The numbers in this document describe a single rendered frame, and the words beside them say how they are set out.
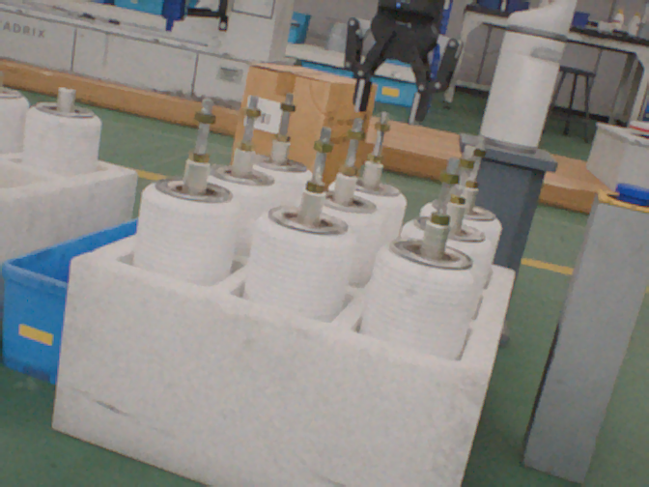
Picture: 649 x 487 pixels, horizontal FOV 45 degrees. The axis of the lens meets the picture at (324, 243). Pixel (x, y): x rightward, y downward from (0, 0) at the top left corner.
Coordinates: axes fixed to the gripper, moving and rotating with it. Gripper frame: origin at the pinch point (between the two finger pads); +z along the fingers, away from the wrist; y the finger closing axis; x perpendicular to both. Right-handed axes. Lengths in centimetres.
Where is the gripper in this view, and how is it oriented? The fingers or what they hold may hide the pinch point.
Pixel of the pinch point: (388, 107)
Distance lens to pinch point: 94.6
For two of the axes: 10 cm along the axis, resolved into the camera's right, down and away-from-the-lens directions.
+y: 8.7, 2.9, -3.9
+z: -1.9, 9.4, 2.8
